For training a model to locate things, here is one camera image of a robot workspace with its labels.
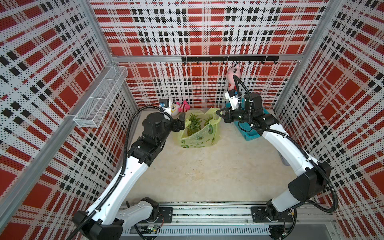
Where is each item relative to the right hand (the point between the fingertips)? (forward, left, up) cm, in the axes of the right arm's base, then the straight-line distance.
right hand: (219, 112), depth 74 cm
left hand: (-4, +20, +4) cm, 20 cm away
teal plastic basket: (-11, -11, 0) cm, 16 cm away
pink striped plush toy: (+31, +28, -27) cm, 50 cm away
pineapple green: (+7, +5, -16) cm, 18 cm away
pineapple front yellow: (+5, +13, -17) cm, 22 cm away
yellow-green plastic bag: (-4, +7, -16) cm, 17 cm away
